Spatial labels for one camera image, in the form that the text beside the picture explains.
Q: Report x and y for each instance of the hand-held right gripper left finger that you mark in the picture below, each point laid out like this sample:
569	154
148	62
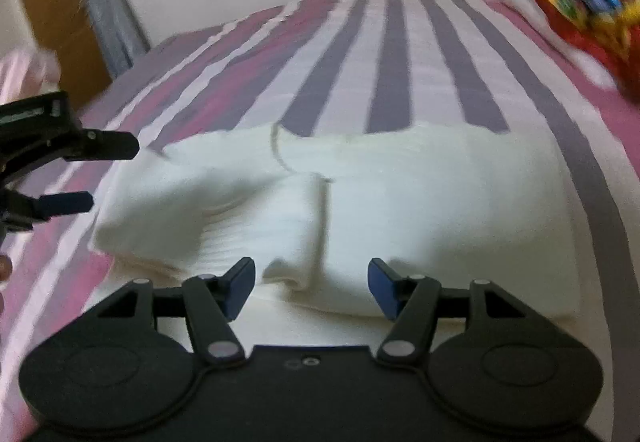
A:
239	289

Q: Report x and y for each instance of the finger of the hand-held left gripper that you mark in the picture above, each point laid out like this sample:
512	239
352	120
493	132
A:
65	203
112	145

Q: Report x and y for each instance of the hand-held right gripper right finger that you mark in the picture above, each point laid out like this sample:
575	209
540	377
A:
384	289

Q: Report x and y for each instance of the white knitted garment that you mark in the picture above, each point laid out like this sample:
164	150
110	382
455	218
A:
400	202

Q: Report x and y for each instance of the person's left hand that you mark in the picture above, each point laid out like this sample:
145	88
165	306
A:
4	268

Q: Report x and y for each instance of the pale pink cloth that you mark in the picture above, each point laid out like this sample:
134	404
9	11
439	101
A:
25	72

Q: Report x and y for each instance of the striped purple pink bed sheet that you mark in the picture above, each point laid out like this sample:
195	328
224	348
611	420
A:
350	62

